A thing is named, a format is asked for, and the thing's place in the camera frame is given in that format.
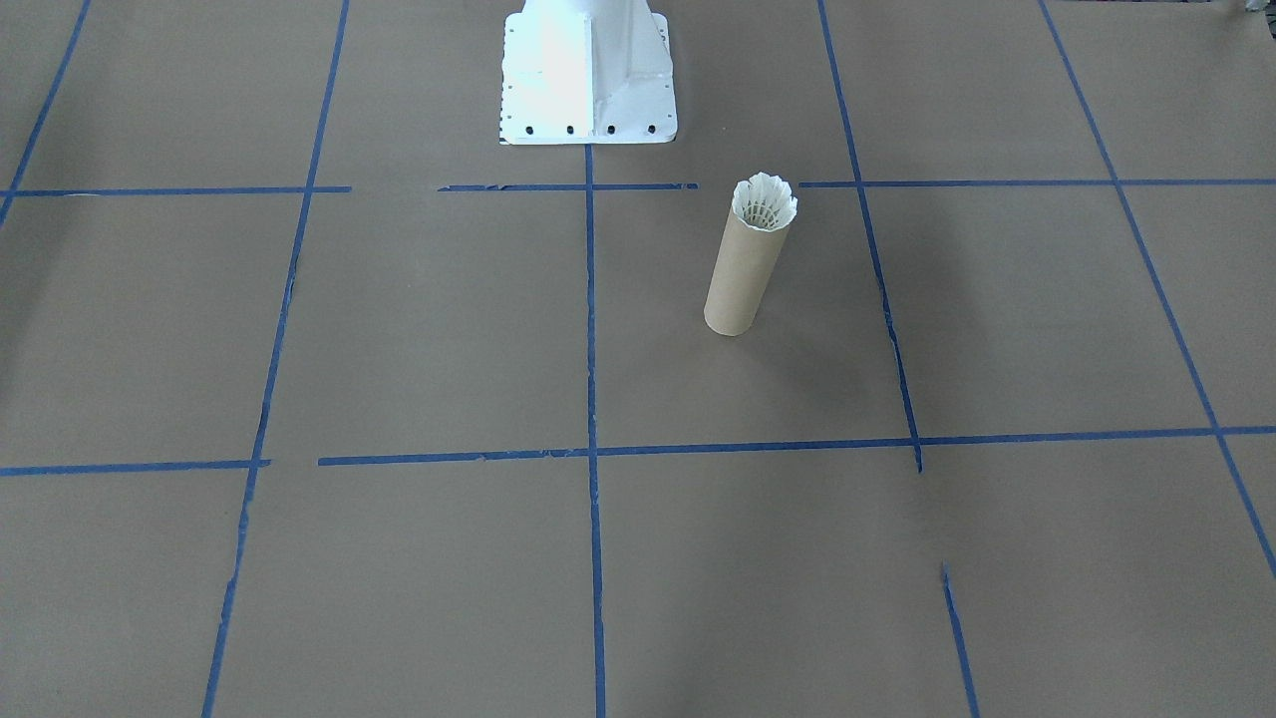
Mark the white feather shuttlecock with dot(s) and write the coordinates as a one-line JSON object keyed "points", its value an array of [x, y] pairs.
{"points": [[765, 202]]}

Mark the brown cardboard tube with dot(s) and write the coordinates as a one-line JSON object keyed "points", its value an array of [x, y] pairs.
{"points": [[740, 279]]}

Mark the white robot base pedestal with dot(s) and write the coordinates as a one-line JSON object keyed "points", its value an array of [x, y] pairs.
{"points": [[588, 70]]}

